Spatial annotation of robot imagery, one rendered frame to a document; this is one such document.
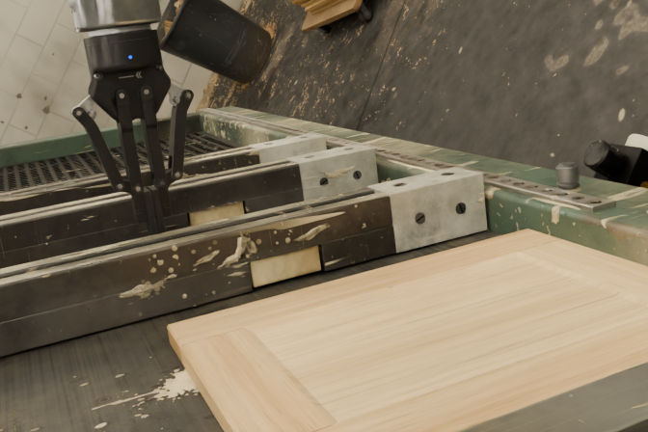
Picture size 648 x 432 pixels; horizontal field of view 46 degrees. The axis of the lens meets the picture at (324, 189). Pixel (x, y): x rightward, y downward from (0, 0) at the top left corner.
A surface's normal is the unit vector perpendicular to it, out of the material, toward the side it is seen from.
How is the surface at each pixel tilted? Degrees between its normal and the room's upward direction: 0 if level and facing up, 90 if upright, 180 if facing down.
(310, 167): 90
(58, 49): 90
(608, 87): 0
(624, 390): 55
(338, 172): 90
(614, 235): 35
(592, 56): 0
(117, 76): 90
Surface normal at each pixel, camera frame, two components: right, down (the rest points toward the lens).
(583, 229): -0.91, 0.20
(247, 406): -0.13, -0.97
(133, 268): 0.39, 0.15
